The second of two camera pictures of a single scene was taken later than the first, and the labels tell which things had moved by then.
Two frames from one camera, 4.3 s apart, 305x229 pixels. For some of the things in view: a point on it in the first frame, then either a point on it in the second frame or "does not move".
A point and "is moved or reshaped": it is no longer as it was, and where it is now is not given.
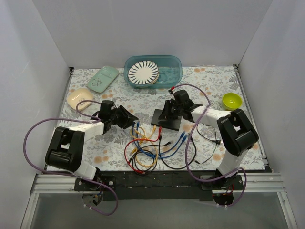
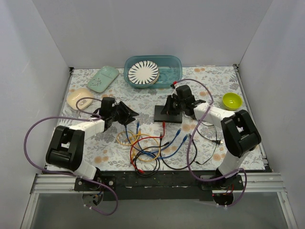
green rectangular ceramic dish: (103, 78) does not move
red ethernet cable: (160, 130) is moved or reshaped
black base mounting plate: (128, 186) does not move
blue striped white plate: (143, 72) does not move
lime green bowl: (231, 101) does not move
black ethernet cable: (187, 164) does not move
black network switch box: (173, 124) is moved or reshaped
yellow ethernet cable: (146, 138) → (133, 143)
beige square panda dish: (77, 94) does not move
